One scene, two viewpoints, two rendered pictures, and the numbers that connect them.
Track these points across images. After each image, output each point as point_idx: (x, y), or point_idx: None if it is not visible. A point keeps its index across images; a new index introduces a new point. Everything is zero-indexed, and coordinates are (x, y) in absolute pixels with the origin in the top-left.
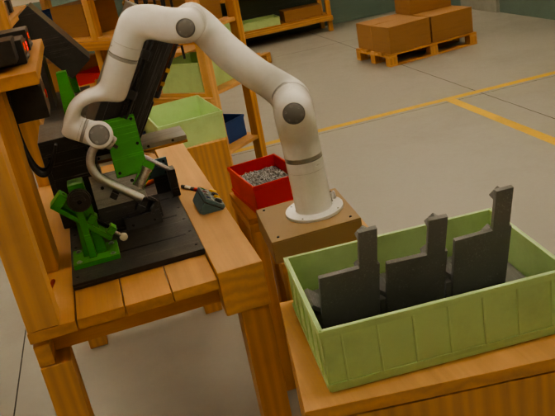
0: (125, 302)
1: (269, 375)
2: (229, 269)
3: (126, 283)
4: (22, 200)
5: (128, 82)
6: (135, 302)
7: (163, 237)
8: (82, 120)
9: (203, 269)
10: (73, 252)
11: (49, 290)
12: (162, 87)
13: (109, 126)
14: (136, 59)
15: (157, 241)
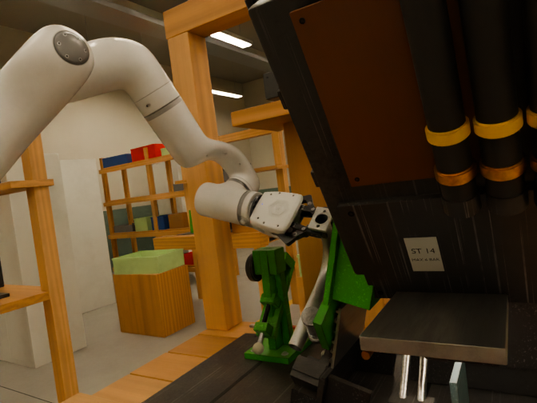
0: (169, 353)
1: None
2: (65, 400)
3: (199, 360)
4: (212, 222)
5: (162, 143)
6: (159, 356)
7: (235, 393)
8: (229, 177)
9: (116, 400)
10: None
11: (204, 298)
12: (447, 189)
13: (196, 193)
14: (142, 114)
15: (232, 385)
